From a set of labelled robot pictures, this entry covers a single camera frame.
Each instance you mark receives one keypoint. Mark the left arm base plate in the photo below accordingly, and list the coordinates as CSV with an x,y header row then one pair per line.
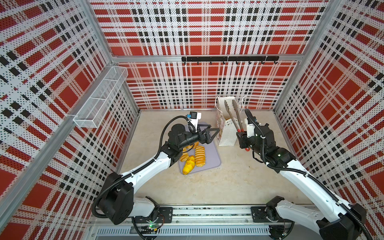
x,y
165,214

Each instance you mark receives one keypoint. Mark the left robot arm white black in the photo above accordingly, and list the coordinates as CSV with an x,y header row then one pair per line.
x,y
117,201

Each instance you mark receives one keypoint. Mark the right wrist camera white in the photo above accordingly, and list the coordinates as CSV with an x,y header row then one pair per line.
x,y
250,128

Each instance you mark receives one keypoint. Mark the lavender plastic tray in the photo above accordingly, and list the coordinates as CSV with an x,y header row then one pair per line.
x,y
213,160

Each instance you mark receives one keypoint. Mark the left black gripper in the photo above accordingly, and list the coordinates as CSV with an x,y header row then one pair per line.
x,y
207,139

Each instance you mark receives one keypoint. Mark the long ridged bread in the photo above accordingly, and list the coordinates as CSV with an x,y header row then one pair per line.
x,y
183,156
200,156

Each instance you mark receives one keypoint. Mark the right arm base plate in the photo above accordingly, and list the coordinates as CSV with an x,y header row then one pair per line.
x,y
263,214

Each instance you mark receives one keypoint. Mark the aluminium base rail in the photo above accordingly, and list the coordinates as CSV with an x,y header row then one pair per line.
x,y
197,220

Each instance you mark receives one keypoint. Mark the white cartoon paper bag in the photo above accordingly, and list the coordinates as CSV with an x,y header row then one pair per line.
x,y
227,135

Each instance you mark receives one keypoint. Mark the metal tongs red handle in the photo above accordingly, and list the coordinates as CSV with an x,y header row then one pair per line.
x,y
234,114

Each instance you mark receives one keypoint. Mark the white wire mesh basket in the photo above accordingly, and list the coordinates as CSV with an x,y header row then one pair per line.
x,y
97,105

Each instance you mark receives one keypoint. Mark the black hook rail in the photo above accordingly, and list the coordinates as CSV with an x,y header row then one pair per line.
x,y
225,59

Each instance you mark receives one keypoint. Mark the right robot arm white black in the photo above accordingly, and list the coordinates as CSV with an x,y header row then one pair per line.
x,y
334,219

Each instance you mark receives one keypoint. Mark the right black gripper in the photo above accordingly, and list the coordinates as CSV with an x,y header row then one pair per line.
x,y
242,140

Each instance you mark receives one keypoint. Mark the yellow twisted bread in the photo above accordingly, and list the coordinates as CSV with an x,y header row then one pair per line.
x,y
189,164

